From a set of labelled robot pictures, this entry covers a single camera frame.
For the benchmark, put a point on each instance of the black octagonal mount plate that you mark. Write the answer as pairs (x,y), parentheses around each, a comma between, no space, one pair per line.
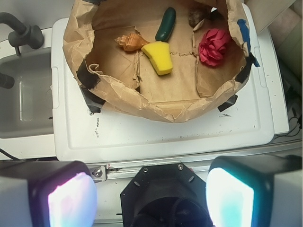
(169,195)

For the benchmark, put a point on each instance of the blue tape strip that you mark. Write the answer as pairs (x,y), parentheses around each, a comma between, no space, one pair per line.
(245,32)

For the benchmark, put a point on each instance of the grey faucet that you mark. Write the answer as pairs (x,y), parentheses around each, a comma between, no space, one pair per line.
(22,34)

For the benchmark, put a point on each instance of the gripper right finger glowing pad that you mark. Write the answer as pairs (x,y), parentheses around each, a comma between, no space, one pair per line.
(255,191)

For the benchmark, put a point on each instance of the red crumpled paper ball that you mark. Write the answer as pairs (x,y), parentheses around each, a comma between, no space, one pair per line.
(213,46)

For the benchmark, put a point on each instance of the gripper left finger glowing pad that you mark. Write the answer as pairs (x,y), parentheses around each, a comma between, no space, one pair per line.
(46,194)

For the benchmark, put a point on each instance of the brown paper bag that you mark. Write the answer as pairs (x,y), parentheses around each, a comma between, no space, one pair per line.
(127,82)

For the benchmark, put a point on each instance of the aluminium rail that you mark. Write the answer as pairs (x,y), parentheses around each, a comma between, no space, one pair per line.
(199,163)

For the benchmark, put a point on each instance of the dark green sponge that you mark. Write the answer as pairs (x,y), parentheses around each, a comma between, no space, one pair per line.
(167,25)

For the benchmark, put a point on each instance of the yellow sponge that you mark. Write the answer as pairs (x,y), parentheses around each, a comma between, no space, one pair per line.
(159,55)

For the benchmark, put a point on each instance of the white plastic cooler lid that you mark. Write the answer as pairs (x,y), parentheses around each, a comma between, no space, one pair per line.
(258,114)

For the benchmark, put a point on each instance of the orange conch shell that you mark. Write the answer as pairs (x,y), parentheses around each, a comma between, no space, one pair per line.
(131,42)

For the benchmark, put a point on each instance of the brown rock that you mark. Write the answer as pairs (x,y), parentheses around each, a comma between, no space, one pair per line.
(195,16)

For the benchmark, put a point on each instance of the grey sink basin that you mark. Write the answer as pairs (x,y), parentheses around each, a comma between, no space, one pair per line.
(26,108)

